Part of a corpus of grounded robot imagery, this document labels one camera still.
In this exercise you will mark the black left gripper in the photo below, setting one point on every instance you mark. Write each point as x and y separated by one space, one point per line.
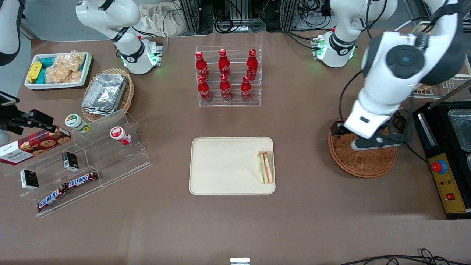
337 129

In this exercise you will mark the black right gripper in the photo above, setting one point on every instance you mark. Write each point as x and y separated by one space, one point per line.
14 120

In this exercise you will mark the triangle sandwich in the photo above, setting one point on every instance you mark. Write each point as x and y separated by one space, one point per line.
265 167

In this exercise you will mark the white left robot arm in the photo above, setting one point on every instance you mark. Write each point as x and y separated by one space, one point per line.
404 59

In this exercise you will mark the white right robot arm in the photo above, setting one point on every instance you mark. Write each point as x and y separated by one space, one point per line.
128 55

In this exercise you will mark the round brown wicker basket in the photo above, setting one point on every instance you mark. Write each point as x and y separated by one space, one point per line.
362 162

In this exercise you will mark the oval wicker basket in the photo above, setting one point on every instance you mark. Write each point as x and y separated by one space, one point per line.
128 92

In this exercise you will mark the cream rectangular serving tray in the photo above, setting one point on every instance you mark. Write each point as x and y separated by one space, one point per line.
224 165

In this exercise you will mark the Walkers red tartan cookie box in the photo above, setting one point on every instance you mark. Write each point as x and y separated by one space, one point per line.
33 147

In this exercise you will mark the green lidded sunflower cup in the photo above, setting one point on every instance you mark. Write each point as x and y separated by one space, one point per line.
74 121

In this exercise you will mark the white rectangular snack bin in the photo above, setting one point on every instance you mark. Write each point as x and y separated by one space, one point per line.
59 85

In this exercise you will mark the black control box machine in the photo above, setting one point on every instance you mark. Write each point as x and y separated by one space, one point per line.
427 132

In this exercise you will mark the teal snack packet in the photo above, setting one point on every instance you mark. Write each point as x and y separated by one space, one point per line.
41 76
47 62

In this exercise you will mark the yellow snack packet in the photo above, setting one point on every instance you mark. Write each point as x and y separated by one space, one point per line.
34 72

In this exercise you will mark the clear bag rice crackers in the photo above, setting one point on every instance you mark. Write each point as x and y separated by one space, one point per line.
71 59
62 74

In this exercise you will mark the small black carton box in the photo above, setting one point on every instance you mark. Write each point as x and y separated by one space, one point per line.
70 161
29 179

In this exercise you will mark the red emergency stop button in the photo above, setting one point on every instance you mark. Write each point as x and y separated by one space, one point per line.
439 167

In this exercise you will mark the silver foil container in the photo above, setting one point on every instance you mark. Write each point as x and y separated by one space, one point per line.
105 92

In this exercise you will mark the steel pan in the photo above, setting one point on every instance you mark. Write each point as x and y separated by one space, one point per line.
461 129

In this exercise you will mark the Snickers chocolate bar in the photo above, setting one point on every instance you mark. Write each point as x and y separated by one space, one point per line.
82 179
51 198

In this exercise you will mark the yellow control panel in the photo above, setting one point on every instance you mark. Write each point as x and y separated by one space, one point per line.
452 184

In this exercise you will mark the clear acrylic stepped shelf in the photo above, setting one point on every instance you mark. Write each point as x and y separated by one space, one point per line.
106 162

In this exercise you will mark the red lidded yogurt cup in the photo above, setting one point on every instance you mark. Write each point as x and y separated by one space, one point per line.
118 134

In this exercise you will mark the red cola bottle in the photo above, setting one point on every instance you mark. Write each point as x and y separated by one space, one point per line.
251 66
246 89
204 91
202 68
225 89
224 64

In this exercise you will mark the clear acrylic bottle rack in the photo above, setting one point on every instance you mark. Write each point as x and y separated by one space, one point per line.
235 103

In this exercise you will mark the beige cloth bag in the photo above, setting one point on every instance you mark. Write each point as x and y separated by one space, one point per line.
158 20

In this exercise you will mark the red rocker switch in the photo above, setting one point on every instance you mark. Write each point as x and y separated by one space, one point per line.
450 196

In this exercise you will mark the aluminium frame rack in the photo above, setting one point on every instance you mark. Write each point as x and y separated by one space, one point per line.
191 14

